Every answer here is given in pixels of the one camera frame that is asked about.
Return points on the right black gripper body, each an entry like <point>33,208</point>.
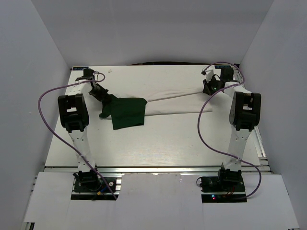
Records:
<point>212,86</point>

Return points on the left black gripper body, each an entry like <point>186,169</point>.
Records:
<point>99,92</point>

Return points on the white green raglan t-shirt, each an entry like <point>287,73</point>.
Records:
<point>131,108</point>

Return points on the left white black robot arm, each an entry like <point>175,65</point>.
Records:
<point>74,117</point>

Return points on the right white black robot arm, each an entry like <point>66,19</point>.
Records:
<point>244,116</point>

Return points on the right blue table label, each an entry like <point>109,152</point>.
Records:
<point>222,67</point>

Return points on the blue table label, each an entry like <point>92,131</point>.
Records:
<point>79,68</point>
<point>222,67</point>

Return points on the left blue table label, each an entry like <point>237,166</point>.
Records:
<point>79,68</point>

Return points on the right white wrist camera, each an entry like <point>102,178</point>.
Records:
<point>209,73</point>

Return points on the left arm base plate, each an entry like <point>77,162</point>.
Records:
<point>98,192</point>

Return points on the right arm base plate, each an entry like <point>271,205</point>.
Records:
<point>213,193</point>

